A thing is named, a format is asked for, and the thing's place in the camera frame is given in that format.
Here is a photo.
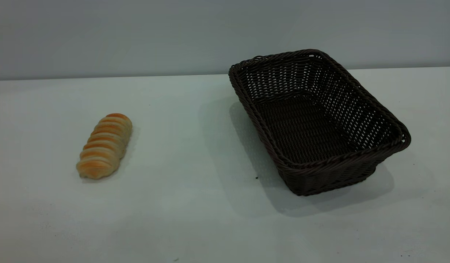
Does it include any dark brown woven wicker basket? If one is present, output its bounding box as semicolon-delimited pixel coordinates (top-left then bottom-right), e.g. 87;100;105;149
228;49;412;197

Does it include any ridged golden bread loaf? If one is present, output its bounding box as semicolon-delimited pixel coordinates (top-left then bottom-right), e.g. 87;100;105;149
76;113;133;180

